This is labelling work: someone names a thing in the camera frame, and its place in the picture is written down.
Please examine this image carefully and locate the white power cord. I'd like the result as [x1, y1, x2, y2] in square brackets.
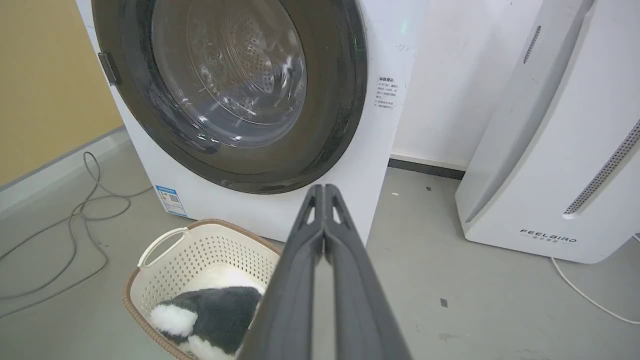
[550, 233, 640, 325]

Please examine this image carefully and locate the grey floor cable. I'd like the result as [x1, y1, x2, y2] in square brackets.
[0, 151, 153, 319]

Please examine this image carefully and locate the grey and white plush toy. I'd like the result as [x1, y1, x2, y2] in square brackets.
[149, 286, 264, 360]

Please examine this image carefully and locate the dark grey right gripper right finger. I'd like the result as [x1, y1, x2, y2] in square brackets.
[324, 184, 413, 360]

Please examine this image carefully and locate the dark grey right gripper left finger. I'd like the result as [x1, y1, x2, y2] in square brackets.
[237, 184, 326, 360]

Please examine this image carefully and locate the blue energy label sticker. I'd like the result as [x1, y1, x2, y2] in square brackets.
[154, 185, 188, 218]

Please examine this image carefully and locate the white Feelbird air purifier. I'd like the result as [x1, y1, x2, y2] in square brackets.
[455, 0, 640, 264]

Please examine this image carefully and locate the round dark washing machine door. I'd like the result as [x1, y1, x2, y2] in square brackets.
[91, 0, 369, 195]

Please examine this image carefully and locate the white front-load washing machine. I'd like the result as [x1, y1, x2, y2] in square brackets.
[75, 0, 431, 247]

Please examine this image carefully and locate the cream perforated laundry basket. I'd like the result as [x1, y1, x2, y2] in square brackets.
[122, 218, 283, 360]

